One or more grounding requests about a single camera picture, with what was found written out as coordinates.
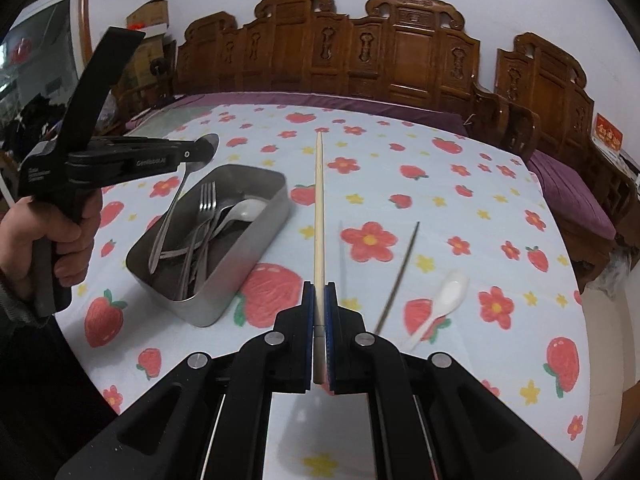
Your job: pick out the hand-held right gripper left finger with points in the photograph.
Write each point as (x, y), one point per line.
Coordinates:
(310, 330)

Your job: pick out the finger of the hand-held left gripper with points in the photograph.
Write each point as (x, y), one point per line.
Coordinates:
(197, 151)

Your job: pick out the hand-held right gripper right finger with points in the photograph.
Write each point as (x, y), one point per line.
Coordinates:
(330, 330)

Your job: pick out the metal fork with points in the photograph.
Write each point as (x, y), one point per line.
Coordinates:
(196, 270)
(207, 200)

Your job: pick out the white ceramic spoon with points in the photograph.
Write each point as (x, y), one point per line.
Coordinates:
(250, 208)

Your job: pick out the dark wooden chopstick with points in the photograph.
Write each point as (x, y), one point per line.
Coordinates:
(400, 275)

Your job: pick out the rectangular metal tray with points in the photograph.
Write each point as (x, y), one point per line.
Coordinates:
(210, 310)

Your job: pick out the light wooden chopstick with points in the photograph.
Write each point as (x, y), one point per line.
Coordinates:
(318, 210)

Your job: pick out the white plastic spoon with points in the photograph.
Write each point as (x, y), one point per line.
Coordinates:
(450, 287)

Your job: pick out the person's left forearm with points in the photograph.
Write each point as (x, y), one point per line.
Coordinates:
(45, 375)

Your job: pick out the person's left hand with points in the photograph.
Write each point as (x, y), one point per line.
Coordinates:
(25, 240)

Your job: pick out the cardboard box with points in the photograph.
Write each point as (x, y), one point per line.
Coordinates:
(142, 62)
(147, 12)

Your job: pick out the purple seat cushion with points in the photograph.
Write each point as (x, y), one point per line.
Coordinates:
(350, 102)
(570, 195)

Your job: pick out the carved wooden sofa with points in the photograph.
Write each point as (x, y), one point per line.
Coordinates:
(325, 45)

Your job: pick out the strawberry flower printed tablecloth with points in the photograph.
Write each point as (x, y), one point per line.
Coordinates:
(380, 170)

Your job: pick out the carved wooden armchair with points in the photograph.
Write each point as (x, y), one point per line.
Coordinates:
(545, 95)

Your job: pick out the red calendar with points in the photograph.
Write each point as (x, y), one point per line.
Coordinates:
(607, 132)

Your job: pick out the wooden window frame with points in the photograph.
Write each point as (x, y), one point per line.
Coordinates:
(85, 20)

